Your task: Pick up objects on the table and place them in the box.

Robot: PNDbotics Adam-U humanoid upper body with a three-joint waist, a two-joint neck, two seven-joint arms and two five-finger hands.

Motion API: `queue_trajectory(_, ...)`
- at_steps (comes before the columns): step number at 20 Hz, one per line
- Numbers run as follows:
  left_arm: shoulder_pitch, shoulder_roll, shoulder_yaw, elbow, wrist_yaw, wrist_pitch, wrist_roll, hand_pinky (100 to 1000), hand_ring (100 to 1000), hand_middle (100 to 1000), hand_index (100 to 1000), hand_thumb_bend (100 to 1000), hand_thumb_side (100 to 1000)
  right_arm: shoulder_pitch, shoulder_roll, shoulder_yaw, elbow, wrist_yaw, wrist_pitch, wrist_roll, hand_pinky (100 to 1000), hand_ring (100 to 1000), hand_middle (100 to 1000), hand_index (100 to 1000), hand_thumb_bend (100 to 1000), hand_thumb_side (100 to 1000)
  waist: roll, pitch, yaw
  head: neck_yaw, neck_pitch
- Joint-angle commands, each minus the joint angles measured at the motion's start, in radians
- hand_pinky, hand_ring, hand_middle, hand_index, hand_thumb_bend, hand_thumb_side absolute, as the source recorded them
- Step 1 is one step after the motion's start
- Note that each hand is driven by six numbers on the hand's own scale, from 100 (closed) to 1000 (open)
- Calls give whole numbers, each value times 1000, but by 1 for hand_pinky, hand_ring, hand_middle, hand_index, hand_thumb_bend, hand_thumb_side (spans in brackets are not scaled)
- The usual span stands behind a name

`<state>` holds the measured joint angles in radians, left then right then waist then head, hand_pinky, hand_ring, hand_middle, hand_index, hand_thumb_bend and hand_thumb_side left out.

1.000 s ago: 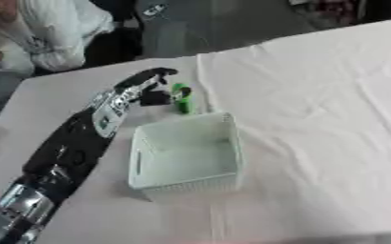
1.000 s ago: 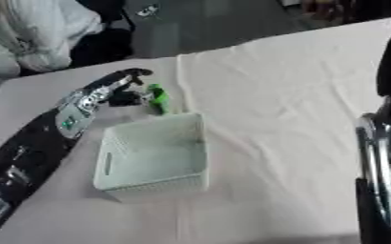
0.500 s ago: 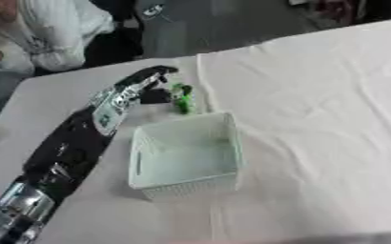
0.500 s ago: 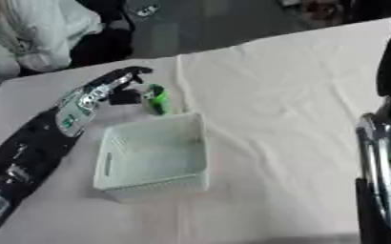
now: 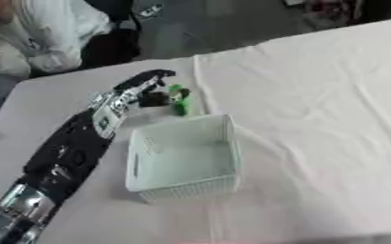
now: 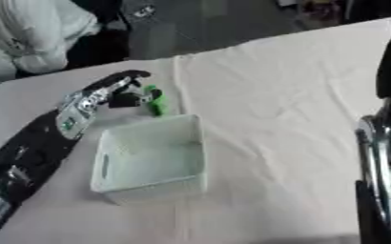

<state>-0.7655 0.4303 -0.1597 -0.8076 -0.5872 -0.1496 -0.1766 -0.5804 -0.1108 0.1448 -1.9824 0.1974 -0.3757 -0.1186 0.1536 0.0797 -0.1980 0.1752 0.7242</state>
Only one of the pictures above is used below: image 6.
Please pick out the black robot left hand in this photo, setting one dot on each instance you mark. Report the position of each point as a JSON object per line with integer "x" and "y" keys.
{"x": 118, "y": 88}

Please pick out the green block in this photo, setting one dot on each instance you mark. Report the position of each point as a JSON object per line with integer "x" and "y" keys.
{"x": 157, "y": 106}

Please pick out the person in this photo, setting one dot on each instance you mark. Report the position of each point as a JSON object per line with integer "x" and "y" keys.
{"x": 34, "y": 35}

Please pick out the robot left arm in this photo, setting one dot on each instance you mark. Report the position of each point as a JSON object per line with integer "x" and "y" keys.
{"x": 34, "y": 149}

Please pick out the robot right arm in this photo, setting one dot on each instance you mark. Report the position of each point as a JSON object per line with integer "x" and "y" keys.
{"x": 387, "y": 158}

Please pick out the white plastic box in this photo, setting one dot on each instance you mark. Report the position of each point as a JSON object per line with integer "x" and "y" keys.
{"x": 151, "y": 155}

